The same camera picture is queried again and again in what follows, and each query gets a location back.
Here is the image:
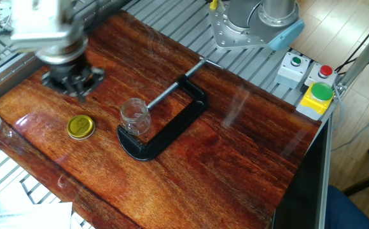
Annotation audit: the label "yellow metal jar lid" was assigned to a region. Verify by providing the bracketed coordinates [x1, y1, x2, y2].
[66, 114, 95, 141]

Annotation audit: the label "aluminium frame post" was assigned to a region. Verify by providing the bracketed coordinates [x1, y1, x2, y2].
[335, 18, 369, 96]

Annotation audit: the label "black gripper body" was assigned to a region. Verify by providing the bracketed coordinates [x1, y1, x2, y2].
[47, 57, 92, 82]

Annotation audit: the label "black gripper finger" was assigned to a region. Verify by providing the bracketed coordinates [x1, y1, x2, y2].
[76, 67, 106, 103]
[41, 72, 79, 96]

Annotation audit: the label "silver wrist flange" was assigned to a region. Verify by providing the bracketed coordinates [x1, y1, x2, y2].
[34, 34, 90, 66]

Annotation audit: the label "white paper sheets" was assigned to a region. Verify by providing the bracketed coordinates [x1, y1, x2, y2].
[0, 177, 74, 229]

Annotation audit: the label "yellow box big green button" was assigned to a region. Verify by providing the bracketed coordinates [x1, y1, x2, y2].
[295, 81, 335, 121]

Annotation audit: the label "black iron C-clamp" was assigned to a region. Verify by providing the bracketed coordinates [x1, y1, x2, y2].
[116, 56, 225, 162]

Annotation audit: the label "grey box small green button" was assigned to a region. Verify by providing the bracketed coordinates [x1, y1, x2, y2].
[274, 52, 312, 90]

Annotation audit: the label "grey box red button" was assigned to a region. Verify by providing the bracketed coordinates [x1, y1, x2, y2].
[303, 62, 338, 88]

